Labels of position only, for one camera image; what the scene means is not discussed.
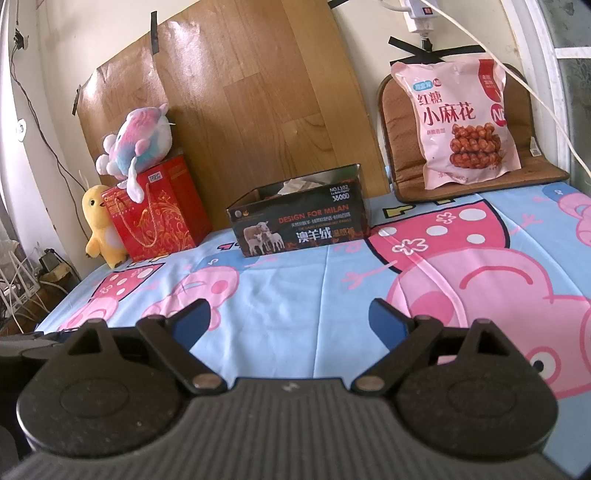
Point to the dark printed cardboard box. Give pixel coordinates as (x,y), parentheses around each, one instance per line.
(300,221)

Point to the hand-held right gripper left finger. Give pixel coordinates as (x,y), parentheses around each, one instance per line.
(189,323)

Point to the white wall hook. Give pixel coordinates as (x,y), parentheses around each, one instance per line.
(20,127)

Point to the black tape cross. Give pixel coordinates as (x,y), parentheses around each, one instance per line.
(411,50)

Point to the white power strip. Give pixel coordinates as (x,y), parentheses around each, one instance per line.
(418,16)

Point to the black power adapter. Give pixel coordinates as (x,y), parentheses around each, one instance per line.
(48,261)

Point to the pink snack bag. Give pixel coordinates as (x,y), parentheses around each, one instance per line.
(461,115)

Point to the wood-pattern wall sheet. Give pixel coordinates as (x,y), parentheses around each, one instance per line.
(254,92)

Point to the white framed window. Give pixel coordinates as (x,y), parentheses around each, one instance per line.
(568,69)

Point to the yellow chick plush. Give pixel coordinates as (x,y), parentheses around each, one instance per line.
(99,230)

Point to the black tape strip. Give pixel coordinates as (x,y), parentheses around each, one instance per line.
(77,101)
(346,3)
(154,32)

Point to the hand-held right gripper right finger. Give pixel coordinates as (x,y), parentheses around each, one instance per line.
(390,323)

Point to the brown seat cushion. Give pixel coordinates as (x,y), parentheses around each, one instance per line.
(397,138)

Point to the cartoon printed bed sheet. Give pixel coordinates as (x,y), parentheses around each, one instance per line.
(300,286)

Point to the pink and blue fish plush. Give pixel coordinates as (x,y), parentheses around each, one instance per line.
(138,138)

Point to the red gift bag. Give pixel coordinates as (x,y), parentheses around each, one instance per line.
(157,217)

